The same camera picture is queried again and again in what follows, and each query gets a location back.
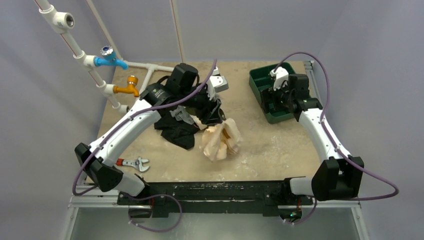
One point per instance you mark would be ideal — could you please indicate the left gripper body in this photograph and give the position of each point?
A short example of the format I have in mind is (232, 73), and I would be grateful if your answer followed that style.
(199, 102)

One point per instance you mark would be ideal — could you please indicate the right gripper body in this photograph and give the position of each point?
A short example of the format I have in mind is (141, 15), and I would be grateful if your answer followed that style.
(274, 98)

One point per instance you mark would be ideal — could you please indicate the green compartment tray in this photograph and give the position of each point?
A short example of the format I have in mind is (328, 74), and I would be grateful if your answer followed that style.
(262, 86)

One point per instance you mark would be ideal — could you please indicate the beige underwear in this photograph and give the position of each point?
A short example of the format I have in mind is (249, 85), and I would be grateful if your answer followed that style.
(221, 140)

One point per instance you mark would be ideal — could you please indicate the black underwear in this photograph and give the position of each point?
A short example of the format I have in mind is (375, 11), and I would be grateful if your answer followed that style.
(177, 132)

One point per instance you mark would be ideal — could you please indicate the striped grey underwear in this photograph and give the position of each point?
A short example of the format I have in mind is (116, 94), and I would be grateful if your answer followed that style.
(182, 113)

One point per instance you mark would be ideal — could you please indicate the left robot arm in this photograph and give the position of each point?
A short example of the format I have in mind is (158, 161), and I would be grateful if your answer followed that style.
(97, 159)

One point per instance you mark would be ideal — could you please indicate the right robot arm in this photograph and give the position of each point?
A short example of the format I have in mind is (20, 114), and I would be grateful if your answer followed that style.
(336, 178)

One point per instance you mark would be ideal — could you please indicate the orange tap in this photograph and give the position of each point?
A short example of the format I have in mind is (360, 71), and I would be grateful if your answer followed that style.
(130, 89)

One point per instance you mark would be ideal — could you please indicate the blue tap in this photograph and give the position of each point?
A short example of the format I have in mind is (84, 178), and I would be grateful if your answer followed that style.
(109, 58)

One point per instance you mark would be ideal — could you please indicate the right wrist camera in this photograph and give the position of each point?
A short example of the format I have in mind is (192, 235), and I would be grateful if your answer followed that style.
(279, 75)

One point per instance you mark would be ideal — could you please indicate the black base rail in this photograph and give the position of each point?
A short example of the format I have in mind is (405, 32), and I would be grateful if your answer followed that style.
(270, 198)

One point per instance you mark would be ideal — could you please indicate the adjustable wrench red handle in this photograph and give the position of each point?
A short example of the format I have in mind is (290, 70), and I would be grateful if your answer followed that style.
(138, 164)

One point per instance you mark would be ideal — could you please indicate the white PVC pipe frame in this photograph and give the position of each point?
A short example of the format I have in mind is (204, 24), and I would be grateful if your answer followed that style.
(62, 22)

